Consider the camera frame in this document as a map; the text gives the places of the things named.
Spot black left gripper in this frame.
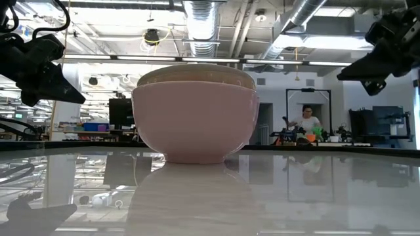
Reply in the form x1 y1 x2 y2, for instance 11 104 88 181
0 33 87 108

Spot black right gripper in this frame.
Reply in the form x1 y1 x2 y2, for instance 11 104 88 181
336 0 420 97

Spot orange patterned bowl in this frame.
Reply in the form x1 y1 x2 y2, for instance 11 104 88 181
136 63 257 90

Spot large pink ceramic bowl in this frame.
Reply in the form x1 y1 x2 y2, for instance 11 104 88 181
131 80 261 165

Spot black equipment rack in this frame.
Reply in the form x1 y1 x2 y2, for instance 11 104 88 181
348 105 413 142

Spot blue storage bin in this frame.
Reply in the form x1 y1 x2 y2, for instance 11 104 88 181
83 122 110 132

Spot green object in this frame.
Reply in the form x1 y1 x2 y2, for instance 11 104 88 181
311 127 325 142

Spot person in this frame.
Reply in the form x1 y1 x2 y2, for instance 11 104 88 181
287 104 323 136

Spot black computer monitor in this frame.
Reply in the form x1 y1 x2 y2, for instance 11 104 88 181
108 98 136 131

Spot small black robot arms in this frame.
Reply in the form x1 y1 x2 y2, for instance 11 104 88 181
269 125 306 146

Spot long ceiling light bar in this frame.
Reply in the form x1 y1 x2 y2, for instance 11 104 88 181
60 54 354 68

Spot black metal frame stand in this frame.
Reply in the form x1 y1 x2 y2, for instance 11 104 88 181
285 88 333 146

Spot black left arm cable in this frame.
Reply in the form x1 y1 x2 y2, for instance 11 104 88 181
31 0 72 39

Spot silver ceiling air duct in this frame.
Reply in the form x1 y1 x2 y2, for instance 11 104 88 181
262 0 329 62

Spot black ceiling cable reel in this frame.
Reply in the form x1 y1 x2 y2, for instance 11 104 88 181
143 28 161 47

